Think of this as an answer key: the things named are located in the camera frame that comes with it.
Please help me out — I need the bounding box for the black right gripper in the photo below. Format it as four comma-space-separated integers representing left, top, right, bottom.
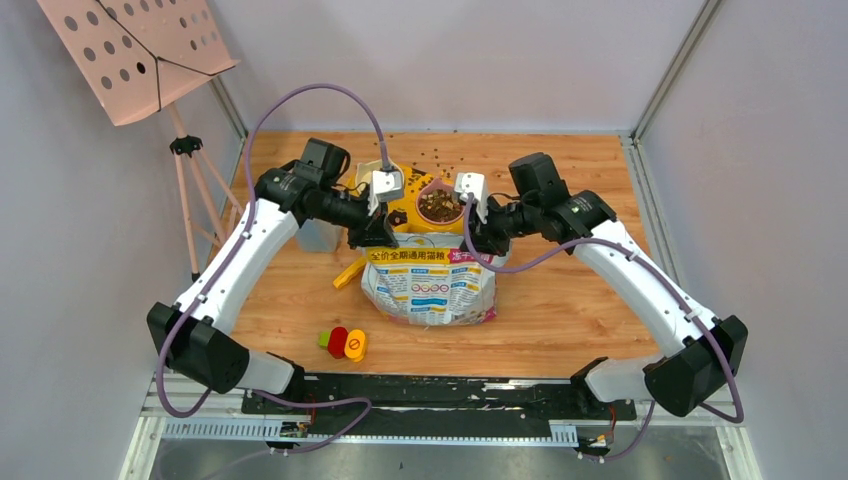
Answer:
463, 192, 542, 257

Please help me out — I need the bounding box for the yellow plastic scoop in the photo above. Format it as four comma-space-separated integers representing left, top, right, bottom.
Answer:
332, 255, 367, 290

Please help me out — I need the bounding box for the pet food bag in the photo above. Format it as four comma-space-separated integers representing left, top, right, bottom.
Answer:
360, 233, 497, 327

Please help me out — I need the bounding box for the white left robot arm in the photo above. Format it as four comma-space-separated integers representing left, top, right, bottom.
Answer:
147, 138, 403, 413

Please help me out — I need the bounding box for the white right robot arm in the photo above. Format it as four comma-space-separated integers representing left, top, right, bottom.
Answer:
454, 152, 749, 424

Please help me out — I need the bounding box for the yellow double pet bowl tray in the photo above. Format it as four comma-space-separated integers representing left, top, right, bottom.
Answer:
341, 164, 463, 234

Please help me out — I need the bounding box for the cream cat-ear bowl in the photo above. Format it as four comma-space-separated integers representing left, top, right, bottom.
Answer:
353, 160, 400, 194

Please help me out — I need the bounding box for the translucent blue plastic container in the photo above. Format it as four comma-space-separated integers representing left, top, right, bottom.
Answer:
295, 219, 343, 253

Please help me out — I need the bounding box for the brown kibble in pink bowl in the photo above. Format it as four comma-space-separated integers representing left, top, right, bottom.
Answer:
417, 189, 463, 224

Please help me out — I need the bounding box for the pink cat-ear bowl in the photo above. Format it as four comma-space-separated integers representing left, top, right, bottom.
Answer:
415, 178, 463, 225

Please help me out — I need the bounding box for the spilled kibble on table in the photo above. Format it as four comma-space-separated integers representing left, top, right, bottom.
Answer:
387, 133, 477, 177

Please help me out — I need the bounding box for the red yellow green toy block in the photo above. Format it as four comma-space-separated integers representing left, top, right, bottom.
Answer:
318, 326, 368, 362

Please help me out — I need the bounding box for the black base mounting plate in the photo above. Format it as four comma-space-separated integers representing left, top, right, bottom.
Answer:
241, 372, 637, 442

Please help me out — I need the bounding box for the pink perforated music stand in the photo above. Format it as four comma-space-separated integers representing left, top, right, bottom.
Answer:
38, 0, 244, 279

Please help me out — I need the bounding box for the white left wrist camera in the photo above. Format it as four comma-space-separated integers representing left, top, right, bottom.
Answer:
368, 169, 405, 215

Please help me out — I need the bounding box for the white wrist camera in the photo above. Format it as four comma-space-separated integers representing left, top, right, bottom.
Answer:
368, 169, 405, 215
454, 172, 489, 224

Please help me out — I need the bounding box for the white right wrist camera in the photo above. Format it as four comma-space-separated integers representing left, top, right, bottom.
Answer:
454, 172, 489, 224

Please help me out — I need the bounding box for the aluminium frame rail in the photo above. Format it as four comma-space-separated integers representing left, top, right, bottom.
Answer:
120, 372, 761, 479

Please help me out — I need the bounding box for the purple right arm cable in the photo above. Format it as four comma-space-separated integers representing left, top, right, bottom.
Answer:
461, 195, 745, 464

